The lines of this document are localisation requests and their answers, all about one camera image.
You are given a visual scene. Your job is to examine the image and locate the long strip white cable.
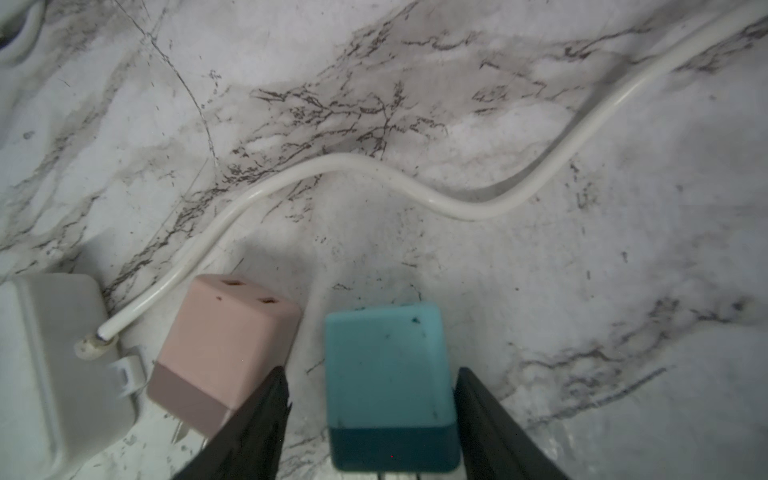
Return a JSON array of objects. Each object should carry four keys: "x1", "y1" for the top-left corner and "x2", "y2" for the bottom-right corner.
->
[{"x1": 74, "y1": 0, "x2": 768, "y2": 361}]

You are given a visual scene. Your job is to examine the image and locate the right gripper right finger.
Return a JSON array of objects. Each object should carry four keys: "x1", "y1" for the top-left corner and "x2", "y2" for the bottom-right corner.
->
[{"x1": 454, "y1": 367, "x2": 568, "y2": 480}]

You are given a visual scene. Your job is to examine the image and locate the pink plug cube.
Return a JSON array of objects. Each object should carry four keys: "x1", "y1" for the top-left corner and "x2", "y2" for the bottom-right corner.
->
[{"x1": 147, "y1": 274, "x2": 302, "y2": 438}]

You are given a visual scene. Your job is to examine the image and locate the teal plug cube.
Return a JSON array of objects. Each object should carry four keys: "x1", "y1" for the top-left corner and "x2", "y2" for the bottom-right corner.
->
[{"x1": 324, "y1": 302, "x2": 461, "y2": 474}]

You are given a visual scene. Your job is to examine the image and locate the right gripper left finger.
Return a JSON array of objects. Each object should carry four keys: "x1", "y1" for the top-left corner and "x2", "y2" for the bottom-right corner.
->
[{"x1": 175, "y1": 366, "x2": 291, "y2": 480}]

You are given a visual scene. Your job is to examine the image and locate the long white power strip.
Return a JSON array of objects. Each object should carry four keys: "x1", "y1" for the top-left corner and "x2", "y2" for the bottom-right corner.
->
[{"x1": 1, "y1": 273, "x2": 144, "y2": 479}]

